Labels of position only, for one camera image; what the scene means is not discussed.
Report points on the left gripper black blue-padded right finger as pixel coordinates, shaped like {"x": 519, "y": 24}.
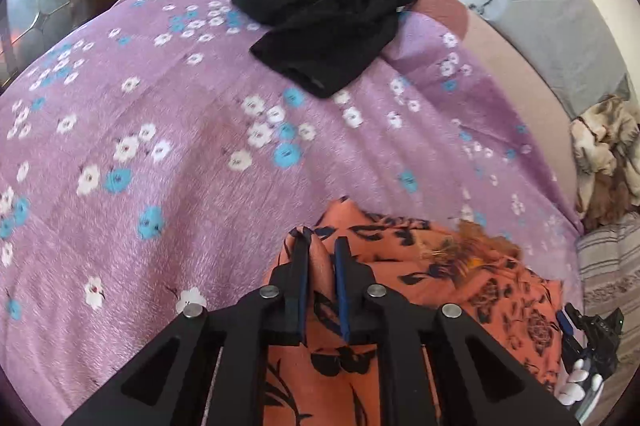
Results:
{"x": 435, "y": 366}

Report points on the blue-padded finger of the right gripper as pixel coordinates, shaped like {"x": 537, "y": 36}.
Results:
{"x": 569, "y": 340}

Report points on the white gloved right hand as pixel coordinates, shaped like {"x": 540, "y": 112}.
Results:
{"x": 581, "y": 391}

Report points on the purple floral bedsheet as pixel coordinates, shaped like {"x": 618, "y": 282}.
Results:
{"x": 150, "y": 162}

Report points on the pink mattress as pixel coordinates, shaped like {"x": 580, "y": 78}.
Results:
{"x": 527, "y": 92}

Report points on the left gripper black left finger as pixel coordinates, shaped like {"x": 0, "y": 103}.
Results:
{"x": 208, "y": 366}

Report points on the grey pillow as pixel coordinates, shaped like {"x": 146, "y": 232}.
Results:
{"x": 568, "y": 44}

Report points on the striped pillow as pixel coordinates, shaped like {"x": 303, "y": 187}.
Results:
{"x": 609, "y": 261}

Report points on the beige floral blanket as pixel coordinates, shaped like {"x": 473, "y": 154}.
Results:
{"x": 605, "y": 141}

